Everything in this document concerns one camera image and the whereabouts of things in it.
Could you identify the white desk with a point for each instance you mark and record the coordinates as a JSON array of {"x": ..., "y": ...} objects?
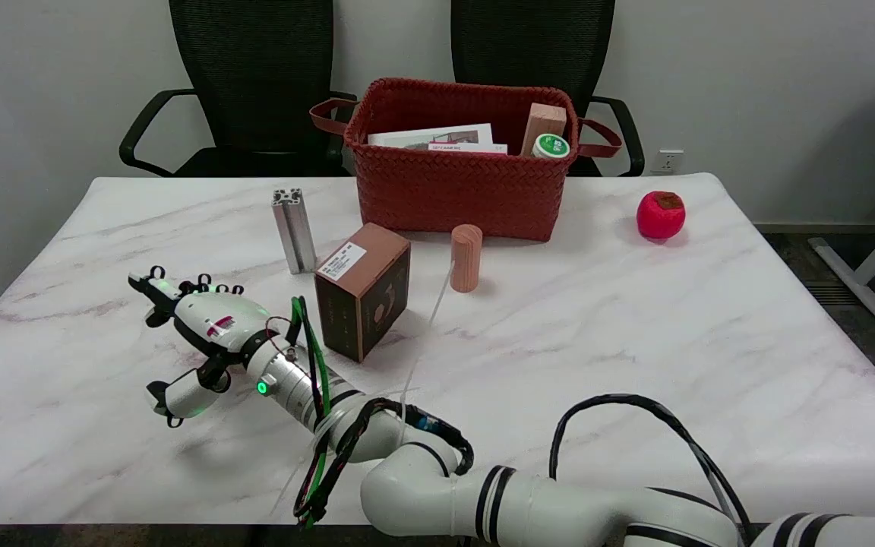
[{"x": 863, "y": 270}]

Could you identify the red woven basket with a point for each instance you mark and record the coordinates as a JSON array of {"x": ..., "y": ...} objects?
[{"x": 456, "y": 190}]

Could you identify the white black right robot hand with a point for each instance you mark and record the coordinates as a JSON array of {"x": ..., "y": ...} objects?
[{"x": 217, "y": 319}]

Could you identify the brown cardboard box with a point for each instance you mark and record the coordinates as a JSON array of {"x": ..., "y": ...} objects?
[{"x": 358, "y": 304}]

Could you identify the white bottle green lid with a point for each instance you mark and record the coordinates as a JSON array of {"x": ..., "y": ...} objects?
[{"x": 551, "y": 147}]

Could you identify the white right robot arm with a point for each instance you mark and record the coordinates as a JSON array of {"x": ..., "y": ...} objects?
[{"x": 422, "y": 494}]

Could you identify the wooden cylinder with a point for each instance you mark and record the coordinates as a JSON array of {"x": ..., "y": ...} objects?
[{"x": 466, "y": 258}]

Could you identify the white wall socket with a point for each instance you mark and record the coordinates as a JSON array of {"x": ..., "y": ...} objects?
[{"x": 668, "y": 161}]

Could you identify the wooden block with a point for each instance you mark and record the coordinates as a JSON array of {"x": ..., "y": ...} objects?
[{"x": 542, "y": 121}]

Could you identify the white booklets in basket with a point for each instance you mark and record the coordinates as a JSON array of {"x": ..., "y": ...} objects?
[{"x": 422, "y": 136}]

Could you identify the silver aluminium extrusion profile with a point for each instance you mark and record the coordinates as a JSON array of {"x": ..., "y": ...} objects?
[{"x": 295, "y": 232}]

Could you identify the black office chair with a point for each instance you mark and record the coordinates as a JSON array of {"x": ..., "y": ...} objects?
[
  {"x": 251, "y": 68},
  {"x": 532, "y": 45}
]

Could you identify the red toy persimmon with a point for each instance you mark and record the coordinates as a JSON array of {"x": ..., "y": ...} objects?
[{"x": 661, "y": 217}]

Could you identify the white box pink label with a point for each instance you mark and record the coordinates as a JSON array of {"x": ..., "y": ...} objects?
[{"x": 468, "y": 148}]

